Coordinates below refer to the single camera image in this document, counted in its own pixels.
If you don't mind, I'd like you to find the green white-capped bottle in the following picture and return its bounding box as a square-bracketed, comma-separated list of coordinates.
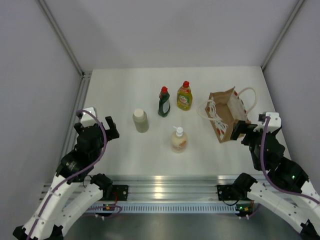
[132, 108, 149, 133]

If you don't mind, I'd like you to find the green dish soap bottle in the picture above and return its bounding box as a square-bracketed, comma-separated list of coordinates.
[157, 86, 171, 118]

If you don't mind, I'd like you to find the cream pump lotion bottle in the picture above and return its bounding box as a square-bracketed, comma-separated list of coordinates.
[171, 126, 188, 153]

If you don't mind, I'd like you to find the clear red-capped bottle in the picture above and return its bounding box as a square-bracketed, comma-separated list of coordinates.
[176, 81, 193, 111]

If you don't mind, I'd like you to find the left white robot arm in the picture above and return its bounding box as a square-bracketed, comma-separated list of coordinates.
[12, 110, 120, 240]

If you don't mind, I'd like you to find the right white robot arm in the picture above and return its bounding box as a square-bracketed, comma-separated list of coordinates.
[230, 120, 320, 240]

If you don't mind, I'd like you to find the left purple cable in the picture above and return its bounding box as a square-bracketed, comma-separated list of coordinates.
[26, 109, 123, 240]

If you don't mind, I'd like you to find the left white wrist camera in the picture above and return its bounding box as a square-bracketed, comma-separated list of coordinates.
[76, 107, 97, 128]

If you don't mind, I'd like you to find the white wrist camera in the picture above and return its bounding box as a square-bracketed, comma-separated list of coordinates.
[76, 107, 97, 128]
[256, 112, 282, 132]

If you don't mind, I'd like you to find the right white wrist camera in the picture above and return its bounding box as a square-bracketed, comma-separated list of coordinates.
[256, 112, 282, 132]

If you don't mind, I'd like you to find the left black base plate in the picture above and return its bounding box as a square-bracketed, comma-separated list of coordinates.
[108, 185, 129, 202]

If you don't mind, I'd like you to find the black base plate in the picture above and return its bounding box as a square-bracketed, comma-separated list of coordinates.
[108, 185, 129, 202]
[216, 184, 238, 201]

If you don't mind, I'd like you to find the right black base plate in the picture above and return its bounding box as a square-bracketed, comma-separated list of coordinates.
[216, 184, 238, 201]

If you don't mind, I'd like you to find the aluminium mounting rail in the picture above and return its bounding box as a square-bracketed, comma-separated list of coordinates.
[39, 174, 313, 202]

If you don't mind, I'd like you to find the white slotted cable duct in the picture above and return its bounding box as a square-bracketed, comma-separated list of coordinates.
[85, 203, 253, 214]

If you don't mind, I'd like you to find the right aluminium frame post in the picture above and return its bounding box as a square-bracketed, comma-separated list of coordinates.
[260, 0, 307, 72]

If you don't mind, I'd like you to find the aluminium frame post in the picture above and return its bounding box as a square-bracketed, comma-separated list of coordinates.
[260, 0, 307, 72]
[35, 0, 84, 78]

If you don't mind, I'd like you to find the left aluminium frame post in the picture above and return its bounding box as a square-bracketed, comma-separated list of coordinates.
[35, 0, 84, 78]

